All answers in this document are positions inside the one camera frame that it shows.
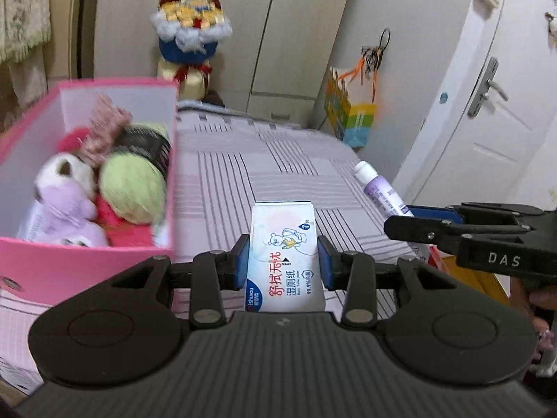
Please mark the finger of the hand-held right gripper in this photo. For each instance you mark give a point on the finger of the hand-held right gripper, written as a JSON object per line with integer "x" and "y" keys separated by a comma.
{"x": 417, "y": 228}
{"x": 487, "y": 213}

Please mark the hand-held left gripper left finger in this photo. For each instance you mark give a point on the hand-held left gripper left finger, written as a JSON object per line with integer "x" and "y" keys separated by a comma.
{"x": 241, "y": 265}

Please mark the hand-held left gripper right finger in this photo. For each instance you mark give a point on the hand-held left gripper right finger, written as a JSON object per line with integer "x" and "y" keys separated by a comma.
{"x": 327, "y": 265}

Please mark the small white tissue pack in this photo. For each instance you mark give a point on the small white tissue pack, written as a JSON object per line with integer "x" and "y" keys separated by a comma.
{"x": 283, "y": 261}

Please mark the white red toothpaste tube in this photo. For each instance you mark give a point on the white red toothpaste tube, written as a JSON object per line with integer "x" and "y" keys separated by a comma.
{"x": 378, "y": 187}

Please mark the red strawberry plush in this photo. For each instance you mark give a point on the red strawberry plush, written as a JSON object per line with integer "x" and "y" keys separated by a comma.
{"x": 117, "y": 226}

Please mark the green yarn ball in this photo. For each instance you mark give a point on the green yarn ball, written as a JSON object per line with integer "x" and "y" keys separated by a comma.
{"x": 130, "y": 183}

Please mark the pink cardboard box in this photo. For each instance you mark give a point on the pink cardboard box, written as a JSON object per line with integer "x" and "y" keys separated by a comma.
{"x": 87, "y": 270}

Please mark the purple plush toy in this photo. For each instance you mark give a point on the purple plush toy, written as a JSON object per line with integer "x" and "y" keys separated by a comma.
{"x": 65, "y": 209}

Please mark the pink floral scrunchie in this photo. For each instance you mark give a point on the pink floral scrunchie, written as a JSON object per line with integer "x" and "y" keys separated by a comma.
{"x": 104, "y": 130}

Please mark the white plush toy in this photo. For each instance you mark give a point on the white plush toy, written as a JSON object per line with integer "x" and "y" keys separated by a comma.
{"x": 65, "y": 170}

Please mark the blue wet wipes pack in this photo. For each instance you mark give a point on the blue wet wipes pack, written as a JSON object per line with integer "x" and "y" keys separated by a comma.
{"x": 30, "y": 226}

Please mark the person's right hand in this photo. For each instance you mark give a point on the person's right hand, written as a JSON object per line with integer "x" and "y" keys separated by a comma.
{"x": 539, "y": 305}

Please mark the white door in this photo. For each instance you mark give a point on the white door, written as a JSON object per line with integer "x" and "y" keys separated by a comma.
{"x": 500, "y": 148}

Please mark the striped bed sheet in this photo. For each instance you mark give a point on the striped bed sheet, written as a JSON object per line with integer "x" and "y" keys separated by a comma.
{"x": 243, "y": 156}

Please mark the colourful paper gift bag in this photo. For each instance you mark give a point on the colourful paper gift bag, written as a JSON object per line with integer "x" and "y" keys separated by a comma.
{"x": 357, "y": 126}

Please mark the blue round sticker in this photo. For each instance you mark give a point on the blue round sticker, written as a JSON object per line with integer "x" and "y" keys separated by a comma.
{"x": 444, "y": 98}

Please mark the dark stool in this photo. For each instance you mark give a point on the dark stool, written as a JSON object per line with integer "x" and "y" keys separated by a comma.
{"x": 215, "y": 98}

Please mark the small duck plush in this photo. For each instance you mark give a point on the small duck plush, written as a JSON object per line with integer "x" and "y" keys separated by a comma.
{"x": 551, "y": 24}

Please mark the blue wrapped flower bouquet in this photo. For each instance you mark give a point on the blue wrapped flower bouquet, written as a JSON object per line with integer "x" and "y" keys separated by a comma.
{"x": 191, "y": 39}

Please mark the beige wardrobe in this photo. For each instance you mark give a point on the beige wardrobe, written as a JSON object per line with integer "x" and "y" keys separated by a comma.
{"x": 283, "y": 30}

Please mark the tan board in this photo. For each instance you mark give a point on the tan board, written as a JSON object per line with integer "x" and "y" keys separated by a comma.
{"x": 65, "y": 30}

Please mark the white fuzzy cardigan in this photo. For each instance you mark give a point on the white fuzzy cardigan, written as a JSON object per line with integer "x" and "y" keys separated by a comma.
{"x": 21, "y": 8}

